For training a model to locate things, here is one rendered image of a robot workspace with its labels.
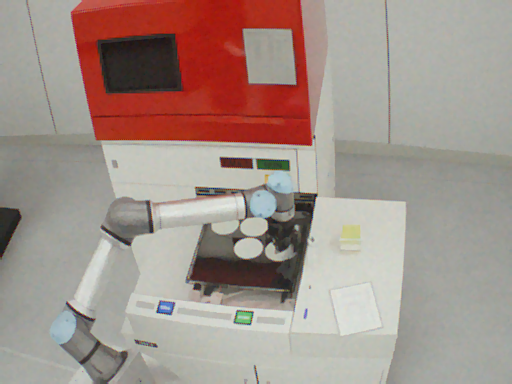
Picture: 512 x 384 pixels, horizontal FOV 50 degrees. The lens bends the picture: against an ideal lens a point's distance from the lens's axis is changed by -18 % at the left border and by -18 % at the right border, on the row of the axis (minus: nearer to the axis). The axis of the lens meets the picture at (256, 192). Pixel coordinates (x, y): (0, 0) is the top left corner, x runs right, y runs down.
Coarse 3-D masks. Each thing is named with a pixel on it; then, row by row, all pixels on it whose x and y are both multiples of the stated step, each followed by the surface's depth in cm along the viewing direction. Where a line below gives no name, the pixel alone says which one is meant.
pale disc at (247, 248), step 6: (240, 240) 232; (246, 240) 231; (252, 240) 231; (240, 246) 229; (246, 246) 229; (252, 246) 229; (258, 246) 229; (240, 252) 227; (246, 252) 227; (252, 252) 227; (258, 252) 226
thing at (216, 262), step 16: (208, 224) 239; (208, 240) 233; (224, 240) 232; (208, 256) 227; (224, 256) 226; (256, 256) 225; (192, 272) 222; (208, 272) 221; (224, 272) 221; (240, 272) 220; (256, 272) 220; (272, 272) 219; (288, 272) 218; (288, 288) 213
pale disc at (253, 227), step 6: (246, 222) 238; (252, 222) 238; (258, 222) 238; (264, 222) 237; (240, 228) 236; (246, 228) 236; (252, 228) 236; (258, 228) 235; (264, 228) 235; (246, 234) 234; (252, 234) 233; (258, 234) 233
